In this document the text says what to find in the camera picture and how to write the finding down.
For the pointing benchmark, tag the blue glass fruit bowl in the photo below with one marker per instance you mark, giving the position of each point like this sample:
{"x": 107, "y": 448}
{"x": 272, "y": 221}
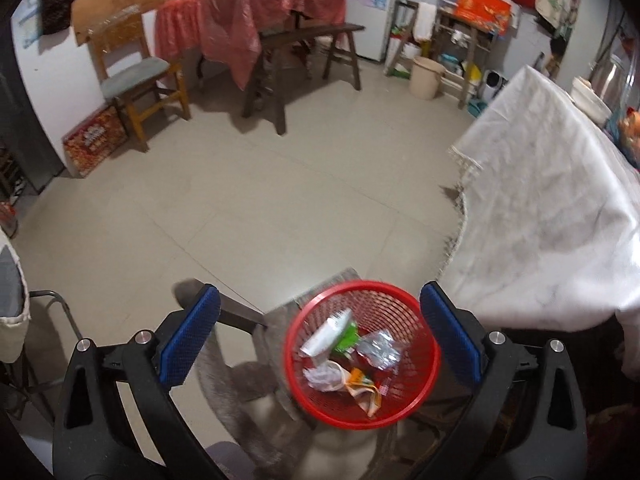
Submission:
{"x": 625, "y": 130}

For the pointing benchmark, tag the wooden bench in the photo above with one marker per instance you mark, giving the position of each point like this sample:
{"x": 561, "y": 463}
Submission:
{"x": 300, "y": 45}

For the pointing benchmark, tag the wooden chair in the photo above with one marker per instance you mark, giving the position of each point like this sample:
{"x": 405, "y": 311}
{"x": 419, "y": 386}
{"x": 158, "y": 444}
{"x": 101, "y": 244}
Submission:
{"x": 137, "y": 77}

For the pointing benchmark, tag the wooden shelf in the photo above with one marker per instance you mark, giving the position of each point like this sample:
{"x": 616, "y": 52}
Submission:
{"x": 467, "y": 55}

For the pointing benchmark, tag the white tote bag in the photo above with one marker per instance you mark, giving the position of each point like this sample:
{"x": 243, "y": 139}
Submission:
{"x": 555, "y": 7}

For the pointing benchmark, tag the white tissue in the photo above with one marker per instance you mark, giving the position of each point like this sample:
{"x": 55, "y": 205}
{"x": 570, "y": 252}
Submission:
{"x": 322, "y": 377}

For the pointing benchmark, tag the metal frame chair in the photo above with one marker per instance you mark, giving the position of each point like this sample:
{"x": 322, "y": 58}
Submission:
{"x": 55, "y": 320}

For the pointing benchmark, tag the wooden step ladder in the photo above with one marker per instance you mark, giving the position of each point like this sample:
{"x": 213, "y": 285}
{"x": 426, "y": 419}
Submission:
{"x": 402, "y": 35}

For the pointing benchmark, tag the small white appliance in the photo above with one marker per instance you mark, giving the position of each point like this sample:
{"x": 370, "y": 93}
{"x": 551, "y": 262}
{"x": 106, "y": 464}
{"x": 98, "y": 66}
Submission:
{"x": 492, "y": 85}

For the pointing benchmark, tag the red plastic table cover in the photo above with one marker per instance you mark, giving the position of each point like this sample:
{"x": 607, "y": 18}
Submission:
{"x": 235, "y": 25}

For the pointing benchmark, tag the white tablecloth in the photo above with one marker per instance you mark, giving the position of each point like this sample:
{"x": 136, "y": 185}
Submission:
{"x": 550, "y": 210}

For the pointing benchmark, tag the grey white cloth bag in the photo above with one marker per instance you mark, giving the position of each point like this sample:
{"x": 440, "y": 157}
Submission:
{"x": 12, "y": 300}

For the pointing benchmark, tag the clear plastic bag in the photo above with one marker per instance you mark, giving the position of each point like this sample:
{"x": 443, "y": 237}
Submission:
{"x": 380, "y": 350}

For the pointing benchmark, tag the white bowl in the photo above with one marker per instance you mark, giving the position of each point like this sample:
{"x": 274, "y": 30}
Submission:
{"x": 590, "y": 100}

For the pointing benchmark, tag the white refrigerator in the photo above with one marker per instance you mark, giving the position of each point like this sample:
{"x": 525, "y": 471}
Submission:
{"x": 372, "y": 5}

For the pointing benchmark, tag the orange gift box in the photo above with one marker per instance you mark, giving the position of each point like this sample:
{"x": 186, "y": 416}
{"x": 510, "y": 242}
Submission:
{"x": 482, "y": 7}

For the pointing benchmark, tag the red printed carton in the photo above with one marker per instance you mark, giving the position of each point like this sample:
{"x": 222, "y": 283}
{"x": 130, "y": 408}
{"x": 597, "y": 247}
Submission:
{"x": 95, "y": 140}

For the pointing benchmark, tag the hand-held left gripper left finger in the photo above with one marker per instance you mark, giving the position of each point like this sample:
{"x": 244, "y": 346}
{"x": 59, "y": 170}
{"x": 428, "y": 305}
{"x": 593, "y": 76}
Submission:
{"x": 190, "y": 335}

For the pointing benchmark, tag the steel thermos bottle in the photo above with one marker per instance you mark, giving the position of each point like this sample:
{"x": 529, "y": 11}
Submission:
{"x": 607, "y": 77}

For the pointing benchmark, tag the orange white wrapper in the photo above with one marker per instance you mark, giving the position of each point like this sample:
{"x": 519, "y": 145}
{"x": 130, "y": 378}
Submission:
{"x": 365, "y": 390}

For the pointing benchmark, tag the grey fuzzy blanket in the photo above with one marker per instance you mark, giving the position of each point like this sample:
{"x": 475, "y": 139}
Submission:
{"x": 260, "y": 410}

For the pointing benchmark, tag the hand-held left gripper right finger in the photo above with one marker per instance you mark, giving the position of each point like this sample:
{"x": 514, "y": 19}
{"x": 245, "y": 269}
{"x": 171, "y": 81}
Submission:
{"x": 450, "y": 335}

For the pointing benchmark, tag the green wrapper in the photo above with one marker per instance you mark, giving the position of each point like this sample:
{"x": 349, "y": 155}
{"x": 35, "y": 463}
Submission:
{"x": 347, "y": 342}

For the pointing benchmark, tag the red plastic basket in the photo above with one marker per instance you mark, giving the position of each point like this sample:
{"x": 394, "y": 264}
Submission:
{"x": 410, "y": 310}

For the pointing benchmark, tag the beige plastic bucket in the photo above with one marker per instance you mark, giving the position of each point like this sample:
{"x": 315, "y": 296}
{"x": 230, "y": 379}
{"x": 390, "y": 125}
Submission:
{"x": 427, "y": 77}

